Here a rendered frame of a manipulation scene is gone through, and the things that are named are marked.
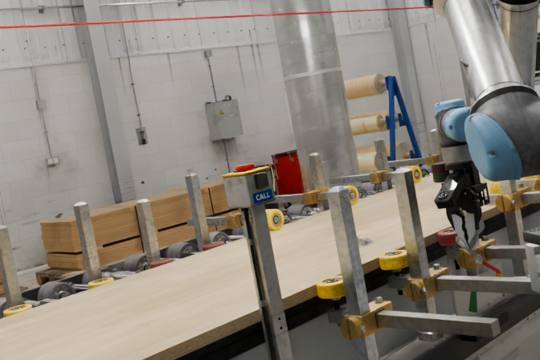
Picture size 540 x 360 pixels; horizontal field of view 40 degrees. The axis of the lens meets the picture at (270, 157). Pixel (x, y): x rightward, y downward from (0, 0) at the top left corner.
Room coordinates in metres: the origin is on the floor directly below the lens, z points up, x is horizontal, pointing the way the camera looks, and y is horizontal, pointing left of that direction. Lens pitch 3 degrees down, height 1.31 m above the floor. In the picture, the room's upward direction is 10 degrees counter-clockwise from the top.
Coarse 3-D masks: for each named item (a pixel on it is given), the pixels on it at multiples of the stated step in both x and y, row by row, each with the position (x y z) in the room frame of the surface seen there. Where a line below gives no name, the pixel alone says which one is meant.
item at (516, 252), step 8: (448, 248) 2.08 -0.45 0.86; (456, 248) 2.06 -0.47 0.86; (488, 248) 2.00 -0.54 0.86; (496, 248) 1.98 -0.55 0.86; (504, 248) 1.96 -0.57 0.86; (512, 248) 1.94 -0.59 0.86; (520, 248) 1.93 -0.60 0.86; (448, 256) 2.09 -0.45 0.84; (488, 256) 2.00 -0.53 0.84; (496, 256) 1.98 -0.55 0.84; (504, 256) 1.96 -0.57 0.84; (512, 256) 1.95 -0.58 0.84; (520, 256) 1.93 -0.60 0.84
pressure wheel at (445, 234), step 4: (452, 228) 2.12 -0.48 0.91; (440, 232) 2.09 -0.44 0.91; (444, 232) 2.09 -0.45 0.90; (448, 232) 2.09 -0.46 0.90; (452, 232) 2.06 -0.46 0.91; (440, 236) 2.07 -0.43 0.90; (444, 236) 2.06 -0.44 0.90; (448, 236) 2.05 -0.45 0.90; (452, 236) 2.05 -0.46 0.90; (440, 240) 2.08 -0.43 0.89; (444, 240) 2.06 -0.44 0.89; (448, 240) 2.05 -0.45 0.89; (452, 240) 2.05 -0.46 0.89; (440, 244) 2.08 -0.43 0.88; (444, 244) 2.06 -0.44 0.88; (448, 244) 2.05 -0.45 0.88; (452, 244) 2.05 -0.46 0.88; (456, 244) 2.05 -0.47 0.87; (456, 264) 2.08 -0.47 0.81; (456, 268) 2.08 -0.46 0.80
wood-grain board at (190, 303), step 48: (384, 192) 3.26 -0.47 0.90; (432, 192) 2.98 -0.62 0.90; (240, 240) 2.65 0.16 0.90; (288, 240) 2.46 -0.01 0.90; (384, 240) 2.16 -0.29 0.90; (432, 240) 2.13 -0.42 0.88; (96, 288) 2.23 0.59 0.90; (144, 288) 2.10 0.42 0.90; (192, 288) 1.98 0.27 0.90; (240, 288) 1.87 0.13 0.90; (288, 288) 1.78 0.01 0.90; (0, 336) 1.84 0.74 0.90; (48, 336) 1.75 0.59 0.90; (96, 336) 1.66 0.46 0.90; (144, 336) 1.59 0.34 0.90; (192, 336) 1.52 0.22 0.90
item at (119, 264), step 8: (192, 240) 3.35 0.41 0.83; (160, 248) 3.23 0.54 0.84; (112, 264) 3.05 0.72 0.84; (120, 264) 3.07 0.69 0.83; (56, 280) 2.89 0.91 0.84; (64, 280) 2.90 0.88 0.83; (72, 280) 2.92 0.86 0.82; (80, 280) 2.94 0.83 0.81; (32, 288) 2.81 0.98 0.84; (24, 296) 2.78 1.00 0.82; (32, 296) 2.80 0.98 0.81
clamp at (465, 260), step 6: (480, 240) 2.06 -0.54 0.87; (492, 240) 2.04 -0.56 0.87; (480, 246) 1.99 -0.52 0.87; (486, 246) 2.01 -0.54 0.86; (462, 252) 1.97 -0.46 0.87; (480, 252) 1.98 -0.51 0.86; (456, 258) 1.99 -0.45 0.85; (462, 258) 1.98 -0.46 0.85; (468, 258) 1.96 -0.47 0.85; (462, 264) 1.98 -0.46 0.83; (468, 264) 1.96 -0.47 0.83; (474, 264) 1.97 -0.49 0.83; (480, 264) 1.98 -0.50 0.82
